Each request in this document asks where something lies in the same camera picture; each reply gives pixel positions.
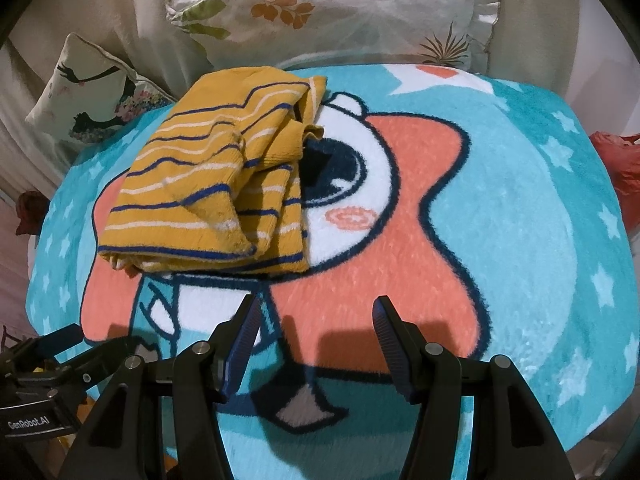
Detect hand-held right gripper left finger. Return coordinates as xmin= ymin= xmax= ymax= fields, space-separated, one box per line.
xmin=57 ymin=294 xmax=263 ymax=480

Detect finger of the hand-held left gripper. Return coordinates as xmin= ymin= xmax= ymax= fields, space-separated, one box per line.
xmin=70 ymin=336 xmax=152 ymax=387
xmin=27 ymin=323 xmax=84 ymax=357

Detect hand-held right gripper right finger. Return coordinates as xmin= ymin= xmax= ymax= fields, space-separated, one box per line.
xmin=372 ymin=296 xmax=571 ymax=480

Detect yellow striped sweater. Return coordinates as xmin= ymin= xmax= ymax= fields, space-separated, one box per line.
xmin=97 ymin=65 xmax=328 ymax=277

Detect dark red cloth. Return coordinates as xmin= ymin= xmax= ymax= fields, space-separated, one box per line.
xmin=15 ymin=191 xmax=52 ymax=237

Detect printed teal cartoon blanket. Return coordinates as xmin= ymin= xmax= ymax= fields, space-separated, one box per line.
xmin=25 ymin=62 xmax=629 ymax=480

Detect small white printed pillow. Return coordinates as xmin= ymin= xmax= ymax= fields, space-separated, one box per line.
xmin=25 ymin=32 xmax=179 ymax=147

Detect bright red cloth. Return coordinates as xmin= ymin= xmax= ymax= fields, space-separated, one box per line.
xmin=587 ymin=130 xmax=640 ymax=223

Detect large floral ruffled pillow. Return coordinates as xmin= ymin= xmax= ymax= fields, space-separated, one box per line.
xmin=165 ymin=0 xmax=504 ymax=75

